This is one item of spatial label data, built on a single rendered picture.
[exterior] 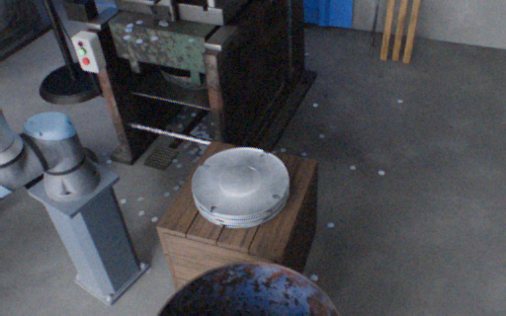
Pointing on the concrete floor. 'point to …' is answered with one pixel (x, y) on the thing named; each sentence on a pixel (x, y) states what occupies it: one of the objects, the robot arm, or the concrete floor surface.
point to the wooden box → (204, 233)
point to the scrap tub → (249, 293)
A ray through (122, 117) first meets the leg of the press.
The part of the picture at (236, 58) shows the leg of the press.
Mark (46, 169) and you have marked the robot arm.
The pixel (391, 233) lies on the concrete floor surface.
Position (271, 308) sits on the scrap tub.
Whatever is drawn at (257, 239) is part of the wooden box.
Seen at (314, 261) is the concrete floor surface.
